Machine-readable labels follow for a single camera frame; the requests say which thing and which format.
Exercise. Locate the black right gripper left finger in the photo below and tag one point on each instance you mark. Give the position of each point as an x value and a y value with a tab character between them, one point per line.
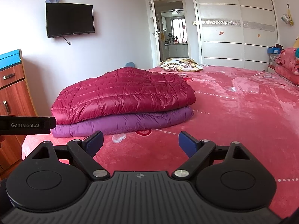
54	177

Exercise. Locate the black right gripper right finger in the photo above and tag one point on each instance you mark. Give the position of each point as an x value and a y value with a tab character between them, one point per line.
227	177

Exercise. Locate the purple down jacket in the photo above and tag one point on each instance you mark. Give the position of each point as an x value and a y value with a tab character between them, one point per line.
124	123

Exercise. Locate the crimson down jacket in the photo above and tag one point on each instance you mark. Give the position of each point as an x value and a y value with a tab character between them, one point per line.
122	91

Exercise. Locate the white bedroom door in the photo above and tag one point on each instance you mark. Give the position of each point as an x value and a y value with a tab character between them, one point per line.
156	59

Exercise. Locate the wooden dresser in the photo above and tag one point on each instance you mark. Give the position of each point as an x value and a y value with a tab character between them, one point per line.
15	101

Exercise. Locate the blue box on dresser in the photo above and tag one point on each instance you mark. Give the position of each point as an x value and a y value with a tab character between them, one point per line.
9	59

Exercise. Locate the floral yellow pillow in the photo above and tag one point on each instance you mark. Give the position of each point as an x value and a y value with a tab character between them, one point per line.
180	65

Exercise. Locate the pink folded quilt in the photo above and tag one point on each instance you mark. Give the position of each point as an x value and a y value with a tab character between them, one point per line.
287	65

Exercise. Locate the blue round stool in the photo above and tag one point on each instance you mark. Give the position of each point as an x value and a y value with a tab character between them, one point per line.
130	64

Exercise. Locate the blue box by wardrobe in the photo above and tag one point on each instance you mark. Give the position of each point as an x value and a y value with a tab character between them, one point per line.
274	50

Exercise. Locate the orange teal folded quilt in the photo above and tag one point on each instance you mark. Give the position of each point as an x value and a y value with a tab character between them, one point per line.
297	54

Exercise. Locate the white sliding wardrobe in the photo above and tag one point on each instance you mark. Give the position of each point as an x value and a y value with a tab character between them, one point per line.
236	33

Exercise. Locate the black wall television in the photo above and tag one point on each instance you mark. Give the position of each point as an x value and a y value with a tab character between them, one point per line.
64	19

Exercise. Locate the wall hanging ornament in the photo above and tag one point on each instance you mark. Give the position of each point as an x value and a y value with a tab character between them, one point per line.
287	18

